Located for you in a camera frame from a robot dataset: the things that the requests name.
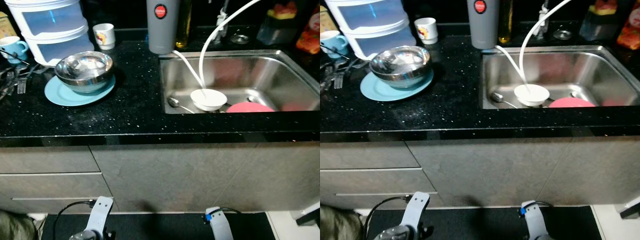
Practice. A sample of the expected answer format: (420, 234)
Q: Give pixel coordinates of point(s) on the yellow cardboard box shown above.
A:
(6, 26)
(327, 21)

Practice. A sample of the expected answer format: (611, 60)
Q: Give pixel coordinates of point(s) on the stainless steel bowl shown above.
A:
(84, 72)
(400, 67)

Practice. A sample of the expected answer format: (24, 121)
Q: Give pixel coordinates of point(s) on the deep grey drawer front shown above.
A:
(50, 186)
(375, 181)

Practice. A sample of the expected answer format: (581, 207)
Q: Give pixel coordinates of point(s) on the metal fork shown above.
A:
(338, 80)
(9, 76)
(327, 72)
(21, 85)

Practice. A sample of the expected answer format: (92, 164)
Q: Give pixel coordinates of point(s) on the stainless steel sink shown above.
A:
(260, 75)
(590, 70)

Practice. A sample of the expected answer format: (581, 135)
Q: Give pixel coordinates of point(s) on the olive brown cloth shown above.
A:
(340, 225)
(15, 227)

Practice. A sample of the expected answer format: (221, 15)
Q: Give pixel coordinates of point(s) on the grey bottle with red logo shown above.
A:
(162, 32)
(483, 29)

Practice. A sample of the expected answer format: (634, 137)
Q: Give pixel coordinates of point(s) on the light blue plate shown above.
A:
(60, 96)
(375, 91)

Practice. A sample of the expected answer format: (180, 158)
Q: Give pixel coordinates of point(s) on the blue mug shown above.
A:
(11, 47)
(332, 42)

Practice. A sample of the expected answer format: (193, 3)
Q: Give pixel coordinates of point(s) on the white bowl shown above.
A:
(532, 95)
(209, 99)

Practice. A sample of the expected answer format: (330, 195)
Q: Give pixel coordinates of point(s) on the grey cabinet door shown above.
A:
(210, 175)
(530, 170)

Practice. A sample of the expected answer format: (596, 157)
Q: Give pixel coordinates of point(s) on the red orange snack package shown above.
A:
(629, 32)
(309, 37)

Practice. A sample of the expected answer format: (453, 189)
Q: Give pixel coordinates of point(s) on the white printed cup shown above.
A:
(104, 36)
(426, 31)

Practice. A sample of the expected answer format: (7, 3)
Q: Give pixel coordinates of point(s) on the black floor mat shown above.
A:
(160, 227)
(475, 225)

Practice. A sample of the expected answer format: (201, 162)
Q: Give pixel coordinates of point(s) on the black angular floor object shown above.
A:
(631, 207)

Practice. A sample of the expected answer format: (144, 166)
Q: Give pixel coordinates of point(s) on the glass oil bottle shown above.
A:
(505, 25)
(183, 27)

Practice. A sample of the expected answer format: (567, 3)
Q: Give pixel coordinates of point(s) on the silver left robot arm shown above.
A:
(392, 233)
(84, 235)

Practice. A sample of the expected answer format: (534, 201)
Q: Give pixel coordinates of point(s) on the metal faucet base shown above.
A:
(223, 22)
(541, 20)

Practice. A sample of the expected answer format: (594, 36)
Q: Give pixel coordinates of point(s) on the small clear glass dish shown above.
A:
(562, 35)
(240, 39)

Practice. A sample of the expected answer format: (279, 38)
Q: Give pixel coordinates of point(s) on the shallow grey drawer front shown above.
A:
(367, 155)
(45, 160)

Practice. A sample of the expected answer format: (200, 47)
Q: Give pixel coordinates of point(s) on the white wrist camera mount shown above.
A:
(98, 215)
(220, 225)
(535, 220)
(416, 210)

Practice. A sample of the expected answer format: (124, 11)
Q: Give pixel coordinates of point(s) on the metal spoon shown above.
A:
(174, 102)
(496, 97)

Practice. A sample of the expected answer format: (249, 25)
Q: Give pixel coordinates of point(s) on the pink plate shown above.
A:
(571, 103)
(250, 107)

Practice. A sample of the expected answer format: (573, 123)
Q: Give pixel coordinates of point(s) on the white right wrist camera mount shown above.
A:
(535, 220)
(220, 225)

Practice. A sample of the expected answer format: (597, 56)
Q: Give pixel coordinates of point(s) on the dark package with fruit print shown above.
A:
(599, 22)
(277, 27)

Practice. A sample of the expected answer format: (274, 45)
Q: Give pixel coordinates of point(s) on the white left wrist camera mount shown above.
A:
(416, 210)
(98, 215)

